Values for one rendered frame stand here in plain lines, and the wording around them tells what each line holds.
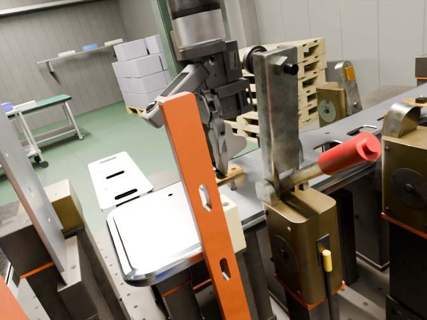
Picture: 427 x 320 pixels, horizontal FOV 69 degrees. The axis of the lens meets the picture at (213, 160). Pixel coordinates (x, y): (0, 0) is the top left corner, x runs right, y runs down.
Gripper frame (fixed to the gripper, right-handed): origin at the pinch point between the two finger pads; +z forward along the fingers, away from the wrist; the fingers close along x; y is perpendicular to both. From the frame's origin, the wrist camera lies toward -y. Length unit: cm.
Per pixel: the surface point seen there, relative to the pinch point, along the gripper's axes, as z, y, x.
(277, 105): -14.0, -1.0, -21.7
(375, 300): 32.1, 20.1, -14.7
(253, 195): 2.3, 1.1, -9.3
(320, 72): 42, 216, 207
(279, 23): -11, 243, 302
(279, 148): -9.2, -1.0, -21.0
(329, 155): -10.4, -1.0, -28.1
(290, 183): -5.5, -0.9, -22.0
